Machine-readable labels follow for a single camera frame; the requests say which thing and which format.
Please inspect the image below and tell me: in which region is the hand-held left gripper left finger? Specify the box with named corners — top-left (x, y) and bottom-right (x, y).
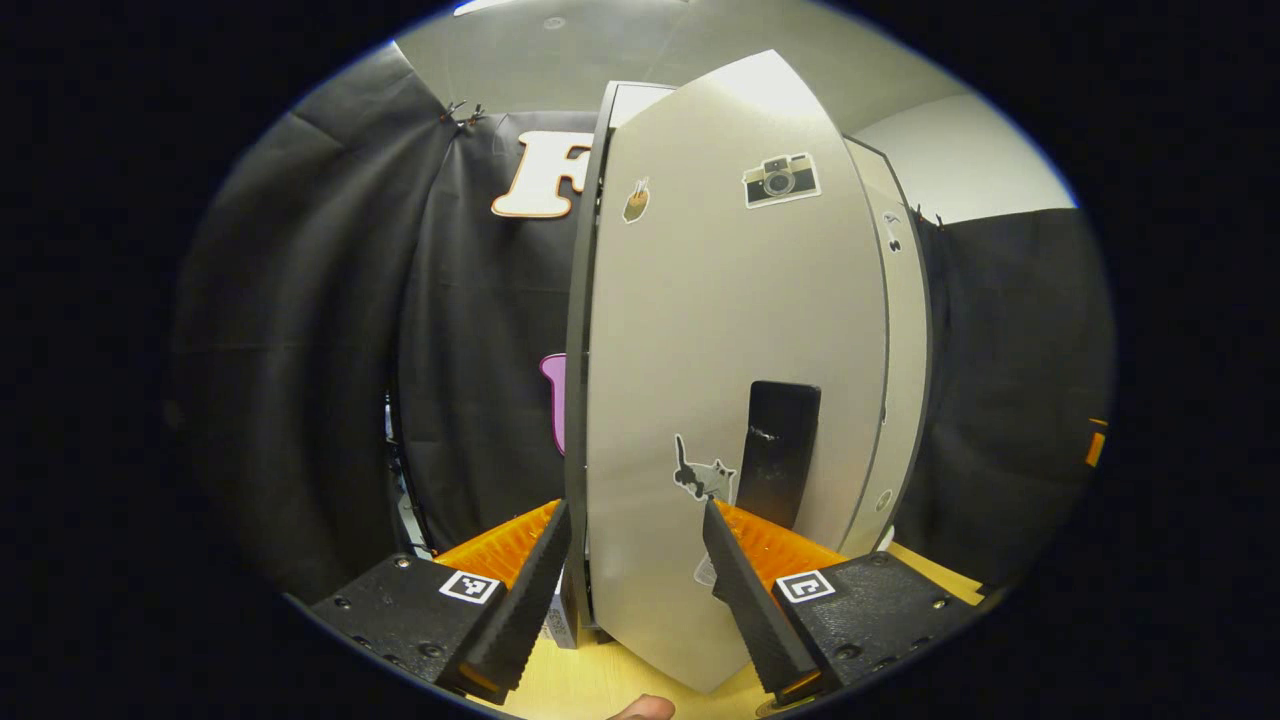
top-left (308, 498), bottom-right (573, 706)

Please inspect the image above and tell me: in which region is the white cabinet door headphone sticker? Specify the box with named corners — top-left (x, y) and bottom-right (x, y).
top-left (840, 135), bottom-right (936, 559)

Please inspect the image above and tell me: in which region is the small white blue box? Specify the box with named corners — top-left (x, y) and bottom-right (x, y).
top-left (540, 590), bottom-right (581, 649)

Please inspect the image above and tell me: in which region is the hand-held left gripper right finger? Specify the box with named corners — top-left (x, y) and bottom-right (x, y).
top-left (702, 497), bottom-right (986, 706)

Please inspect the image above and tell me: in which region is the black door handle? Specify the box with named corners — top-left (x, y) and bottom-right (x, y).
top-left (735, 380), bottom-right (823, 531)

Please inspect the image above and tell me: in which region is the black backdrop cloth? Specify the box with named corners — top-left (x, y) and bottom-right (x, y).
top-left (395, 110), bottom-right (601, 556)
top-left (170, 45), bottom-right (461, 601)
top-left (890, 208), bottom-right (1116, 591)

